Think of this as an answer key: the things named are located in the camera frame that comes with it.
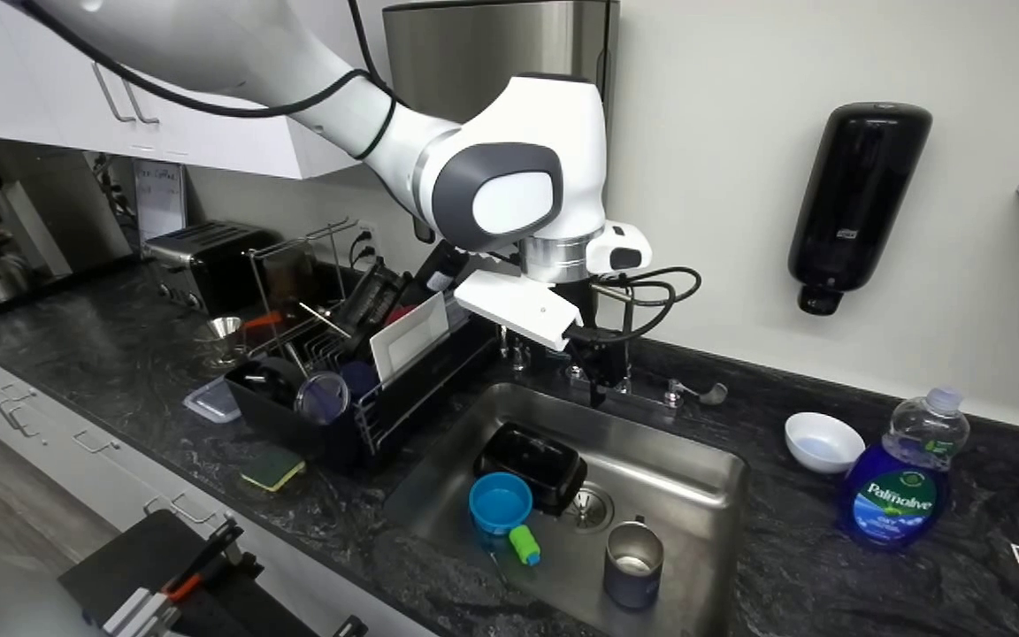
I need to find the black utensil caddy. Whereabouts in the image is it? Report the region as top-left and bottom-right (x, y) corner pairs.
(223, 357), (380, 472)

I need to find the white marker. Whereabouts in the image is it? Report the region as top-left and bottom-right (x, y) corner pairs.
(101, 582), (167, 637)

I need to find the blue cup green handle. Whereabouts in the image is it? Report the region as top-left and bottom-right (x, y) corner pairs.
(463, 472), (546, 571)

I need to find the white upper cabinet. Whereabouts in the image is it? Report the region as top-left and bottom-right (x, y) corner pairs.
(0, 0), (411, 183)

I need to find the black countertop appliance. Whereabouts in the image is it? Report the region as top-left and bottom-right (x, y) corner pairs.
(141, 221), (287, 318)

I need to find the black wall soap dispenser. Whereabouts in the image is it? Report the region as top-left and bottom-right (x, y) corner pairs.
(785, 100), (933, 318)

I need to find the metal sink drain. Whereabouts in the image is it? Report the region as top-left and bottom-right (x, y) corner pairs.
(568, 482), (616, 531)

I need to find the green yellow sponge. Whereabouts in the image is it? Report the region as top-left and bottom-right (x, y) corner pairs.
(236, 446), (311, 497)

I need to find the clear plastic container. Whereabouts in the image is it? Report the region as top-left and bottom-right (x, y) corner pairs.
(182, 376), (246, 428)

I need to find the red handled utensil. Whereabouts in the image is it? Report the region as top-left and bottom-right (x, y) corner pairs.
(236, 307), (291, 341)

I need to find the black wire dish rack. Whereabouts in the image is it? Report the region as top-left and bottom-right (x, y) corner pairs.
(223, 226), (504, 472)

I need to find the black plastic container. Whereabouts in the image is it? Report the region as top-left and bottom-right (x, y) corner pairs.
(472, 420), (591, 515)

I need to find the black red marker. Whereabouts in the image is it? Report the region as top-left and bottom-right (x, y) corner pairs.
(160, 512), (247, 612)

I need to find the stainless steel sink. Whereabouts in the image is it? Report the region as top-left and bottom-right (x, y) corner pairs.
(384, 379), (749, 637)

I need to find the clear plastic cup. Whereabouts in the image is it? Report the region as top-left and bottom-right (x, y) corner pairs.
(291, 368), (353, 428)

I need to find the small white bowl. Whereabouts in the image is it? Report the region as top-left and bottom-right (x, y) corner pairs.
(784, 407), (870, 479)

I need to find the blue dish soap bottle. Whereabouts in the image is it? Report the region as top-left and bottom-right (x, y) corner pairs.
(845, 382), (972, 556)

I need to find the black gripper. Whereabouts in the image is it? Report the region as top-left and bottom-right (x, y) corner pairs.
(557, 285), (641, 373)

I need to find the navy blue steel mug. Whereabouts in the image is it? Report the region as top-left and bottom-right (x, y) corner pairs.
(603, 515), (664, 617)

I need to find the steel paper towel dispenser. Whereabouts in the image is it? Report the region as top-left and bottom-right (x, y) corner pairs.
(380, 0), (621, 118)

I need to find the white rectangular board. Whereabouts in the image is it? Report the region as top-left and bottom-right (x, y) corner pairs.
(364, 289), (458, 389)

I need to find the blue plastic cup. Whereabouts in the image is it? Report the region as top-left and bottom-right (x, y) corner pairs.
(335, 355), (384, 402)

